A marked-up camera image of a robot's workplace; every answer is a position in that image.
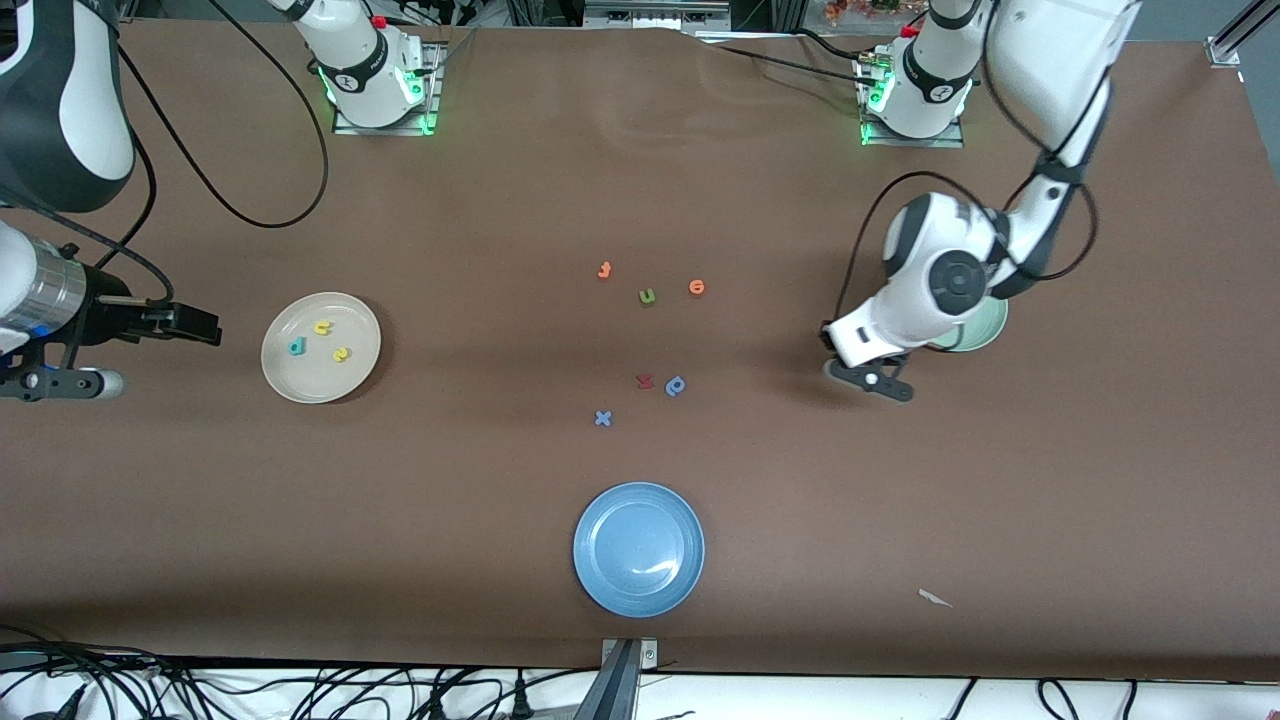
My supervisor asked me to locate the aluminium frame profile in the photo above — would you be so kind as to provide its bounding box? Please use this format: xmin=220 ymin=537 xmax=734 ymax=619
xmin=1205 ymin=0 xmax=1280 ymax=68

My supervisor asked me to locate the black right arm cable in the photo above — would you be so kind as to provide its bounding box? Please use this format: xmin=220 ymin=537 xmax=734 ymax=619
xmin=0 ymin=0 xmax=331 ymax=306

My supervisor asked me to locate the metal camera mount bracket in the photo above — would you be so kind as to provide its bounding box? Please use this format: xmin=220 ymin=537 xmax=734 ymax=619
xmin=598 ymin=637 xmax=661 ymax=720

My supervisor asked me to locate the orange decorative object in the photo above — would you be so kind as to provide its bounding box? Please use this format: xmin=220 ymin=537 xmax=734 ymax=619
xmin=822 ymin=0 xmax=903 ymax=23

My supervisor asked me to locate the grey power strip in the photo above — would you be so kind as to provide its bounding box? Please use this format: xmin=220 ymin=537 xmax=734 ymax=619
xmin=583 ymin=0 xmax=733 ymax=33

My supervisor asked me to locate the black cable on table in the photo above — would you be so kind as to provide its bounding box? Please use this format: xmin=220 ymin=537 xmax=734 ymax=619
xmin=700 ymin=28 xmax=881 ymax=86

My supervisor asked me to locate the brown table cover mat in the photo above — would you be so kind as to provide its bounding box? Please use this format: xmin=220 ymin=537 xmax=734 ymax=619
xmin=0 ymin=18 xmax=1280 ymax=683

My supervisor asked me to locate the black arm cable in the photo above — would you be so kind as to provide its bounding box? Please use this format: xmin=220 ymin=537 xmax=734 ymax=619
xmin=835 ymin=0 xmax=1099 ymax=321
xmin=0 ymin=0 xmax=331 ymax=306

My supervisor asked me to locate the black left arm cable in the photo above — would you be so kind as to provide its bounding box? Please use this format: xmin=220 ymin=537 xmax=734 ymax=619
xmin=835 ymin=0 xmax=1099 ymax=321

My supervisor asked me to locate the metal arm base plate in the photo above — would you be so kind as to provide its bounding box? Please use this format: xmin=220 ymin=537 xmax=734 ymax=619
xmin=332 ymin=42 xmax=443 ymax=136
xmin=858 ymin=50 xmax=967 ymax=149

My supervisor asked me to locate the pale green plate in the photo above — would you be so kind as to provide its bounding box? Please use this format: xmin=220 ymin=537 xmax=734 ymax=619
xmin=928 ymin=295 xmax=1010 ymax=353

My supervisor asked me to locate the blue plate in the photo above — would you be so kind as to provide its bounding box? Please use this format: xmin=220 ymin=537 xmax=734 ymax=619
xmin=573 ymin=481 xmax=706 ymax=619

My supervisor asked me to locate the black floor cable bundle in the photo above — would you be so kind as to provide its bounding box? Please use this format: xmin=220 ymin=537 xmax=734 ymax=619
xmin=0 ymin=625 xmax=601 ymax=720

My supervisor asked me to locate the beige brown plate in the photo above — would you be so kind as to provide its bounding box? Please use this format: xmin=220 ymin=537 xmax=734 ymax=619
xmin=261 ymin=291 xmax=383 ymax=405

